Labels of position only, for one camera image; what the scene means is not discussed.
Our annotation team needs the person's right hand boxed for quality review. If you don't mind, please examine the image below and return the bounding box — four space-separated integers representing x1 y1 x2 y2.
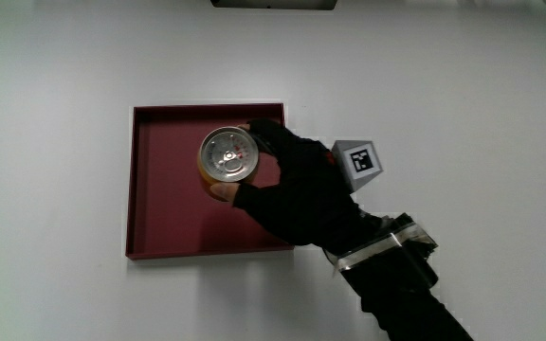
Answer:
209 117 384 257

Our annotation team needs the gold red bull can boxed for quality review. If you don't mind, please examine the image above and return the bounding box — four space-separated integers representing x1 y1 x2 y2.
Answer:
196 125 261 203

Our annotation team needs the dark red square plate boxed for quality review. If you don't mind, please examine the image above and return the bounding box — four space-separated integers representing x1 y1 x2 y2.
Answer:
125 102 296 260

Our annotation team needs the dark grey device base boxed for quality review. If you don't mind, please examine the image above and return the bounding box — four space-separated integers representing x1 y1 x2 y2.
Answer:
209 0 338 11

